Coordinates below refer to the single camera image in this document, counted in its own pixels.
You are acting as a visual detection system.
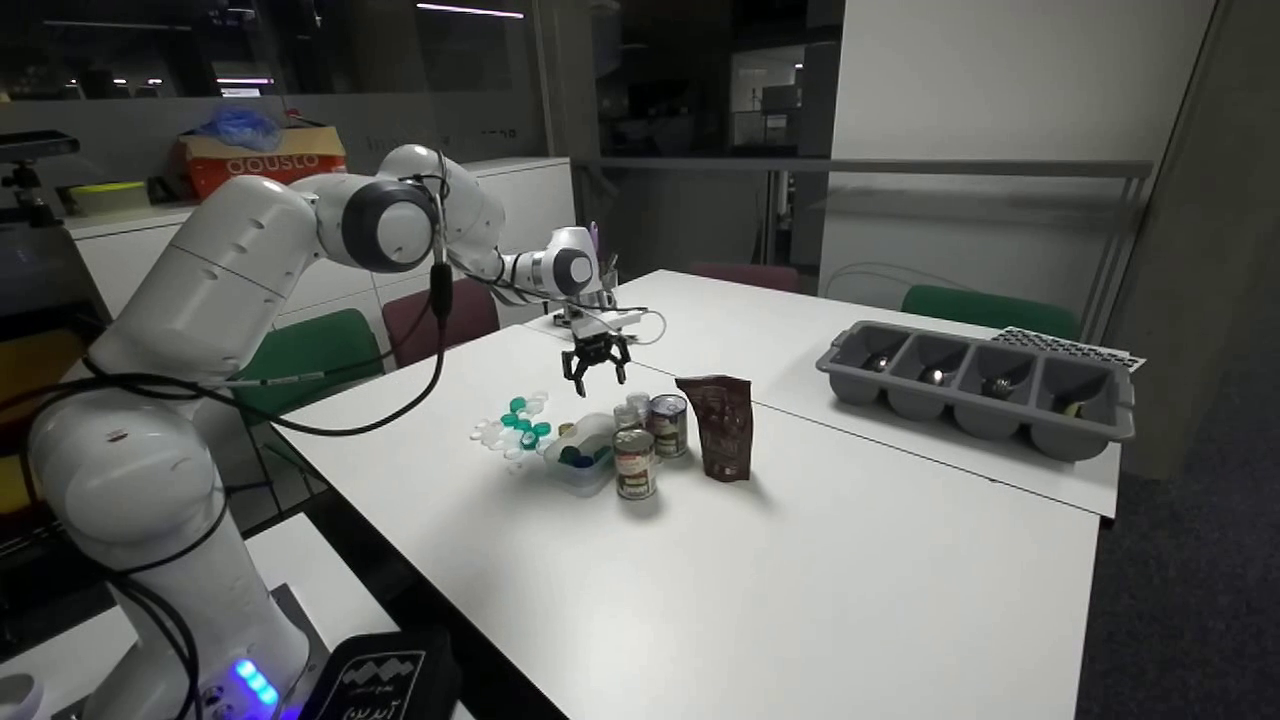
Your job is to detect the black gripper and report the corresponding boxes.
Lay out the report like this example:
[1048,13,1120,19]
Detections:
[566,317,631,395]

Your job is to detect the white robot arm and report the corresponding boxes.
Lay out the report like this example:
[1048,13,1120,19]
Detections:
[25,145,604,720]

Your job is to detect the clear plastic container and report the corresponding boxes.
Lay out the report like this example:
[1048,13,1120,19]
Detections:
[550,412,618,497]

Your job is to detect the rear small tin can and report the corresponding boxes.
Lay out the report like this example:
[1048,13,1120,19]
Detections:
[647,390,689,454]

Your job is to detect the small tin can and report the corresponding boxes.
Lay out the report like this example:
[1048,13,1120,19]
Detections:
[647,390,689,454]
[614,429,655,498]

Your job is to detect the front small tin can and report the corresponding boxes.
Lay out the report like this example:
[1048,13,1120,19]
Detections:
[614,429,655,498]

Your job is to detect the dark red chair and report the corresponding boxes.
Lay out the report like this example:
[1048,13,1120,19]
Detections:
[382,279,499,365]

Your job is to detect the brown foil pouch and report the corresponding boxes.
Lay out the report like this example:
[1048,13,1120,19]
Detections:
[682,375,752,485]

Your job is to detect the green chair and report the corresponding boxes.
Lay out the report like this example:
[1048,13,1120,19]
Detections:
[232,309,384,415]

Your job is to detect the orange box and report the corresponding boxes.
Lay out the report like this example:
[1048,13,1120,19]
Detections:
[175,123,349,199]

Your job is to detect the black control box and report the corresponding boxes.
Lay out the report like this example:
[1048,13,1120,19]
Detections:
[301,630,462,720]

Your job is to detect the grey cutlery tray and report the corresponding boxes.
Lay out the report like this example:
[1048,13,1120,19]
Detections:
[816,320,1138,459]

